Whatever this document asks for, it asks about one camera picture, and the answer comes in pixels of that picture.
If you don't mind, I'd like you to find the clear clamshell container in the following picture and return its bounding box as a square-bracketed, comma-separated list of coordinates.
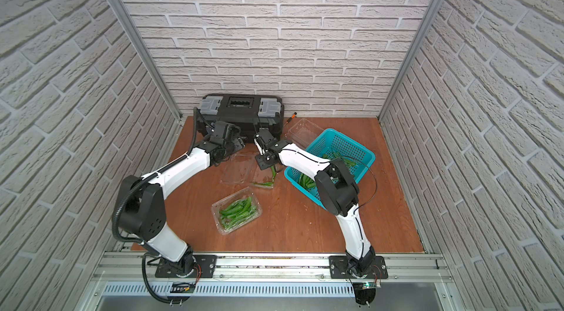
[220, 153, 283, 189]
[211, 187, 262, 236]
[285, 119, 324, 149]

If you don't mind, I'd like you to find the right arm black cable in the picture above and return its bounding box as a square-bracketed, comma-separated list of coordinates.
[356, 165, 379, 213]

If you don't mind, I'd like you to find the left corner metal post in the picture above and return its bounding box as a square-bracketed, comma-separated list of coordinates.
[107, 0, 183, 124]

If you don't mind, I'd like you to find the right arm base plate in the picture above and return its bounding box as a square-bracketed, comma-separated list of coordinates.
[328, 255, 389, 281]

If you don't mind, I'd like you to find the black plastic toolbox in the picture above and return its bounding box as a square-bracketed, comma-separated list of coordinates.
[197, 93, 284, 143]

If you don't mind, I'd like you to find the clear clamshell front container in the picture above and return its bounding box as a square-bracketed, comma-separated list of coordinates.
[211, 187, 262, 236]

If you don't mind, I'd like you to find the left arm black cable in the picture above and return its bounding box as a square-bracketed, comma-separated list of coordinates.
[140, 253, 182, 304]

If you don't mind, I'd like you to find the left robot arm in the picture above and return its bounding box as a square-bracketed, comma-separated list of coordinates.
[112, 121, 245, 277]

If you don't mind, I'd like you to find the right corner metal post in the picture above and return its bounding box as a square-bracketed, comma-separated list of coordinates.
[377, 0, 444, 120]

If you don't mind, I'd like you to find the corner metal post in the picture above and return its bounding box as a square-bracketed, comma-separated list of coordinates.
[107, 0, 183, 124]
[377, 0, 444, 120]

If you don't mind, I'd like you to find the teal plastic basket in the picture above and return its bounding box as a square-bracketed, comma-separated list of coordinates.
[284, 128, 375, 208]

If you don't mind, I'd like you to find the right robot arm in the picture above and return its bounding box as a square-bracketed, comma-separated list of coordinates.
[254, 128, 375, 277]

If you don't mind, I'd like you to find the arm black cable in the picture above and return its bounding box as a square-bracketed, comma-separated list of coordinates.
[356, 165, 379, 213]
[140, 253, 182, 304]

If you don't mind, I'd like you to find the aluminium front rail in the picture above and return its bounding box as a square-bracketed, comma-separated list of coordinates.
[92, 251, 455, 285]

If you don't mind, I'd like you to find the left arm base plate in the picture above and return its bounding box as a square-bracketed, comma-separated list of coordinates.
[155, 254, 217, 279]

